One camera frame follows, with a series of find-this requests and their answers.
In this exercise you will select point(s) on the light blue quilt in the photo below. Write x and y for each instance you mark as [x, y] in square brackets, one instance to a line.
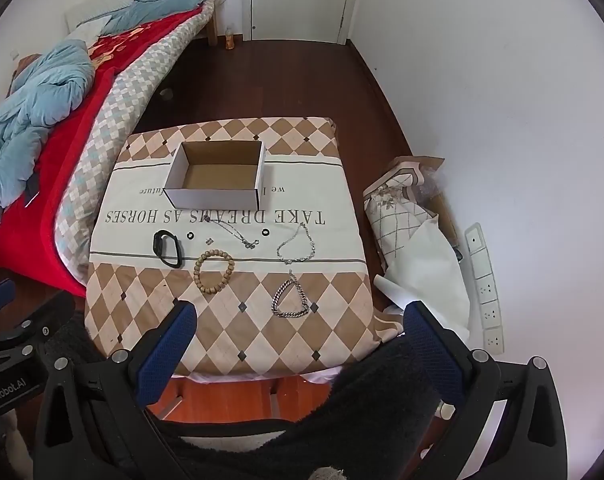
[43, 94]

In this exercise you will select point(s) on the black fuzzy sleeve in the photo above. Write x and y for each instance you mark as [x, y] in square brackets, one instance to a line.
[371, 424]

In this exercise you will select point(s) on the open white cardboard box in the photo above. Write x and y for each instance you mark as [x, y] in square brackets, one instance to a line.
[216, 175]

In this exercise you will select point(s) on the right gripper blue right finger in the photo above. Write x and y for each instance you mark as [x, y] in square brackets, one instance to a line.
[445, 357]

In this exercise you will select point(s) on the red bed blanket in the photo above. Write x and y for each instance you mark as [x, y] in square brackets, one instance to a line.
[27, 226]

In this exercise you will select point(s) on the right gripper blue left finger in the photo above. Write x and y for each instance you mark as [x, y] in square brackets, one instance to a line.
[157, 355]

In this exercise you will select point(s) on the white power strip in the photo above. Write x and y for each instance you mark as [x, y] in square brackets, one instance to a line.
[486, 290]

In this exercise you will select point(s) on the checkered mattress sheet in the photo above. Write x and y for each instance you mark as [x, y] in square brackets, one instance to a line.
[116, 119]

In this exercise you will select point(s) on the diamond pattern table cloth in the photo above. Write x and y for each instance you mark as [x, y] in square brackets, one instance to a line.
[282, 291]

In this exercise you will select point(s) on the small orange bottle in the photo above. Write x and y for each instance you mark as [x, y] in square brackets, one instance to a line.
[229, 40]

